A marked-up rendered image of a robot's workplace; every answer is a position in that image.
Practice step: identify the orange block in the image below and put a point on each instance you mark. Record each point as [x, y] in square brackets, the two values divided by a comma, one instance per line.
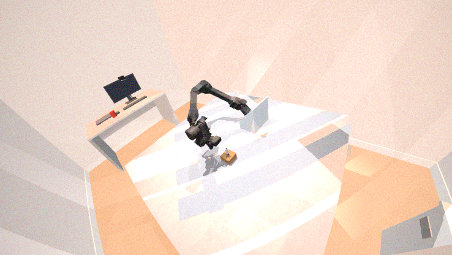
[228, 159]

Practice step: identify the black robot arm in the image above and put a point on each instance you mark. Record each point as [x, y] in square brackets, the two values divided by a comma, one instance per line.
[195, 128]

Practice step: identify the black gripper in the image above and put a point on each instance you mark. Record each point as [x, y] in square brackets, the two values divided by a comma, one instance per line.
[212, 140]

